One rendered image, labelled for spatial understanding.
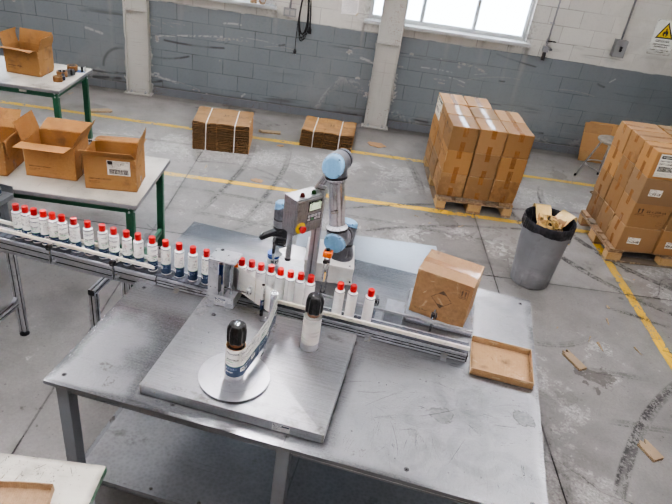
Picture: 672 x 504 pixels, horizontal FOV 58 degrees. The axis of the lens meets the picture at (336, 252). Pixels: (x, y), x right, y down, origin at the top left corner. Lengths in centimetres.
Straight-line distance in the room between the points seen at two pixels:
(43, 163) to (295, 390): 262
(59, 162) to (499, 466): 335
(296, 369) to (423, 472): 71
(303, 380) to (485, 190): 411
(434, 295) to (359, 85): 540
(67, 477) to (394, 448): 124
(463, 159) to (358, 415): 399
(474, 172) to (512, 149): 43
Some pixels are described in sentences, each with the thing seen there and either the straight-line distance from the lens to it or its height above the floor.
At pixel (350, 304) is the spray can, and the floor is 98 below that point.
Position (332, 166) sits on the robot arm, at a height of 154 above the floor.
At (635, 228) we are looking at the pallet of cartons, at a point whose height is 39.
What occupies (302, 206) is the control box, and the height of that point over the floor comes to 144.
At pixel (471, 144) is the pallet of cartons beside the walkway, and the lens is 619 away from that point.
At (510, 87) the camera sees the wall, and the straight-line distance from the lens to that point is 848.
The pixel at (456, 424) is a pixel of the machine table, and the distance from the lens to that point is 277.
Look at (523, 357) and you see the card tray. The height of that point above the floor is 83.
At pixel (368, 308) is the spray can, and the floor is 99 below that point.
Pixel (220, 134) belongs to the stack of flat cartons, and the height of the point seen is 20.
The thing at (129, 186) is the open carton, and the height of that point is 82.
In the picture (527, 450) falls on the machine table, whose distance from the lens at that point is 279.
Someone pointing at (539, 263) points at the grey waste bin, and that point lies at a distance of 531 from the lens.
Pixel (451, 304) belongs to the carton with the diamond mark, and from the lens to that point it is 319.
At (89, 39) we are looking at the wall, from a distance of 888.
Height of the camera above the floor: 275
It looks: 31 degrees down
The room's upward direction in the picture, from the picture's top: 9 degrees clockwise
